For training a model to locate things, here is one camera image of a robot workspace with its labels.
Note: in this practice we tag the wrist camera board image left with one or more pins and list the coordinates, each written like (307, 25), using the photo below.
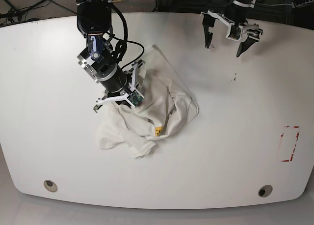
(135, 98)

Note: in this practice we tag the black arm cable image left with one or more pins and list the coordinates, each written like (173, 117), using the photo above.
(122, 44)

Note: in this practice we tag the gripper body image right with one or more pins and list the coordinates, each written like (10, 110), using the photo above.
(236, 17)

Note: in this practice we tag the right table cable grommet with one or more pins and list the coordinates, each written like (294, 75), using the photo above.
(265, 191)

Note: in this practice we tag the wrist camera board image right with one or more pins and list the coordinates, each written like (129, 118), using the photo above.
(234, 33)

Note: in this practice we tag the left table cable grommet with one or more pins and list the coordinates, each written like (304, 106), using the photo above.
(50, 186)

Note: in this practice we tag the white T-shirt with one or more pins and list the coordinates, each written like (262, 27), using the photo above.
(167, 106)

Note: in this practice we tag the table cable grommet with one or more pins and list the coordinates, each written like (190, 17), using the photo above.
(265, 191)
(50, 186)

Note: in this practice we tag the grey power strip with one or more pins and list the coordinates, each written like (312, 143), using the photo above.
(302, 3)

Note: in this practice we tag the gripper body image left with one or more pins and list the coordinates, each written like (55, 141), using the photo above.
(118, 84)

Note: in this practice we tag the wrist camera board image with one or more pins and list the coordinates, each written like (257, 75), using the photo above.
(234, 33)
(135, 98)

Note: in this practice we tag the red tape rectangle marking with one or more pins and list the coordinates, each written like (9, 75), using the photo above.
(288, 143)

